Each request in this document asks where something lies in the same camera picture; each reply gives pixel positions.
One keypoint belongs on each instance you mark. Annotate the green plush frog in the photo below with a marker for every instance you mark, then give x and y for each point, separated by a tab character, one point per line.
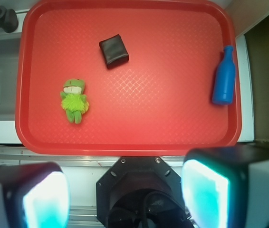
73	100

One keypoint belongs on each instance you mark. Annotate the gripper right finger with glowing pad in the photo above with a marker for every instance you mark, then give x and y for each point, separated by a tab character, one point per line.
227	187

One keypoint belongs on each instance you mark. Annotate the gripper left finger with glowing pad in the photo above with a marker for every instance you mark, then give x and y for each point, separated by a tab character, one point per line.
34	196

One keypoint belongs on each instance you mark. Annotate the black leather wallet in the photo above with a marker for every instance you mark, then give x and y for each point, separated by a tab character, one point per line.
114	51

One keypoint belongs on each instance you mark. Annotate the blue plastic bottle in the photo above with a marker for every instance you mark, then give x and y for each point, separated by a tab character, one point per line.
225	79

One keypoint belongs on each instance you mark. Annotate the red plastic tray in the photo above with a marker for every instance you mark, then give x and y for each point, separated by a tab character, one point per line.
157	103

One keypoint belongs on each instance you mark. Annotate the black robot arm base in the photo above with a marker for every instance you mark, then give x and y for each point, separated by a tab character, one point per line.
141	192

